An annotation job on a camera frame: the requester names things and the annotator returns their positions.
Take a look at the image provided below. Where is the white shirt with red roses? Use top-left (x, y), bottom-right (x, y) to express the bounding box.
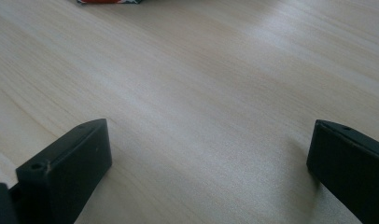
top-left (77, 0), bottom-right (144, 5)

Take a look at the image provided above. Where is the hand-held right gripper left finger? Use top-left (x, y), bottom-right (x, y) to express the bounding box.
top-left (15, 118), bottom-right (113, 224)

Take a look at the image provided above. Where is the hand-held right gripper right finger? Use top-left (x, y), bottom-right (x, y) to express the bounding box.
top-left (305, 119), bottom-right (379, 224)

